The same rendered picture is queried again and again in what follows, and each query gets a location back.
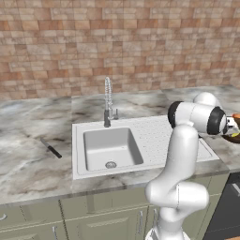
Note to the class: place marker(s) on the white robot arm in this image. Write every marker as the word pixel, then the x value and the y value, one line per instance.
pixel 182 162

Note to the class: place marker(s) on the white sink with drainboard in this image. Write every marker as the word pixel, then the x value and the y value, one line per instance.
pixel 109 146

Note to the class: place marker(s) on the olive panel under sink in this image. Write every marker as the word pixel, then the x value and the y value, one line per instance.
pixel 103 201

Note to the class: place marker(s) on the olive cupboard door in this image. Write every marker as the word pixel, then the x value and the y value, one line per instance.
pixel 151 218
pixel 28 234
pixel 103 226

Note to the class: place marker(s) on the brown bowl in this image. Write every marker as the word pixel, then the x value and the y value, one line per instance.
pixel 235 139

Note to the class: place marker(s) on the silver spring tap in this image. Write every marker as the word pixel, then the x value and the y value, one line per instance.
pixel 108 93

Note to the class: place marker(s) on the olive drawer front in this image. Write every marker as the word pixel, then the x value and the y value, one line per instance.
pixel 31 214

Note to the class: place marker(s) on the black dishwasher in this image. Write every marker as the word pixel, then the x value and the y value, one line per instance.
pixel 223 212

